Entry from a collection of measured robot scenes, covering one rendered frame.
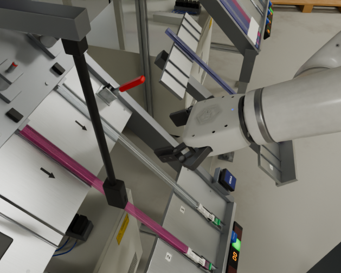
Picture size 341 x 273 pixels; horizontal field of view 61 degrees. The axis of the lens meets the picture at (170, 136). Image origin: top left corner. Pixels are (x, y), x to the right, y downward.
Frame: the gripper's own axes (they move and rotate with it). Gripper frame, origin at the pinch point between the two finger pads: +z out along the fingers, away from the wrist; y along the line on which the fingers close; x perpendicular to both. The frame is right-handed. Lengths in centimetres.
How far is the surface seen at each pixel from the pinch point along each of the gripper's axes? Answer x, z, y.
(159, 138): 6.7, 10.2, -8.0
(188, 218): 21.8, 7.2, 3.8
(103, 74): -12.5, 12.1, -9.0
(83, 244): 22.9, 41.2, 10.8
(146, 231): 54, 50, -10
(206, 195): 25.7, 6.6, -4.9
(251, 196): 104, 30, -58
